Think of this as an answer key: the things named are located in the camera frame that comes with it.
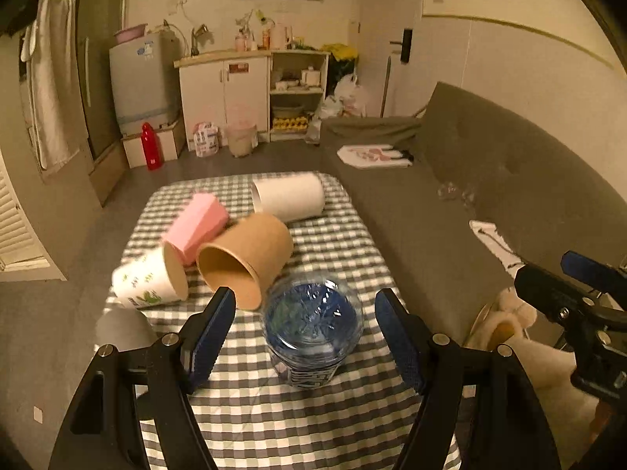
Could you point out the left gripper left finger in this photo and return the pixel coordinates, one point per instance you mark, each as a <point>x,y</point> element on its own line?
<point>101,427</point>

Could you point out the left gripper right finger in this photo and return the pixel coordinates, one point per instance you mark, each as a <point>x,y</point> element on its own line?
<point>508,430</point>

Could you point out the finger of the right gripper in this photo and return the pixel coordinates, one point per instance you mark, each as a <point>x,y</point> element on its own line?
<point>601,277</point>
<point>548,293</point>

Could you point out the grey cup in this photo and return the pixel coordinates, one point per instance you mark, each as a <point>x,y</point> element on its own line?
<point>126,329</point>

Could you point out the white printed paper cup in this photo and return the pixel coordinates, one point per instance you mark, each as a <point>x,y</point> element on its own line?
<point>157,277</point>

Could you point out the brown kraft paper cup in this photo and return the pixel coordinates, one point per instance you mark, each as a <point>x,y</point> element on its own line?
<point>247,258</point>

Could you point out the pink white box cup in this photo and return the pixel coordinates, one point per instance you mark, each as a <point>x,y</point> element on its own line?
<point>200,221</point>

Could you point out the white plush toy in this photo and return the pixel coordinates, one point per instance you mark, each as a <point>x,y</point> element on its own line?
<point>496,323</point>

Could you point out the white paper sheet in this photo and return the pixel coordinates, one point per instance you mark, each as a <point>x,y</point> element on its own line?
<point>488,235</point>

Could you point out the grey sofa bed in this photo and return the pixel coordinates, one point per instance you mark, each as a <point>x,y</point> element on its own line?
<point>472,160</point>

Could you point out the white louvered wardrobe door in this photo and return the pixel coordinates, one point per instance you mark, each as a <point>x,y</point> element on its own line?
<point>23,257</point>

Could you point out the red thermos bottle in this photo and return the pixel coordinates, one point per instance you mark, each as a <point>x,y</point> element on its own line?
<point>150,147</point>

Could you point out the white plastic bags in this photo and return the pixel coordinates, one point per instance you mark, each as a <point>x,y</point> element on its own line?
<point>349,99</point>

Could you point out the white packaged bag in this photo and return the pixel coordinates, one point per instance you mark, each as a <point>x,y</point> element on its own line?
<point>206,139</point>

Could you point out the pink lined trash bin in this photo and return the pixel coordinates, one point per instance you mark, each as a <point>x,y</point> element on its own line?
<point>241,139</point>

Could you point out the white kitchen cabinet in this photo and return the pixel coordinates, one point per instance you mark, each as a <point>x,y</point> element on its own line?
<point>277,91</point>

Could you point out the white washing machine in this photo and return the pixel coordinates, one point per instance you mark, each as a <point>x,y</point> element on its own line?
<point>145,83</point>

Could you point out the hanging white towel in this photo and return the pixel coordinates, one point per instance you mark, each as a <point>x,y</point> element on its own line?
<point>49,53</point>

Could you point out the pink basin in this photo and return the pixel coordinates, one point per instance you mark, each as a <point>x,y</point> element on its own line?
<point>128,34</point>

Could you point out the black door handle lock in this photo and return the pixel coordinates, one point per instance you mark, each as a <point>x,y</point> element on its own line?
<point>403,47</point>

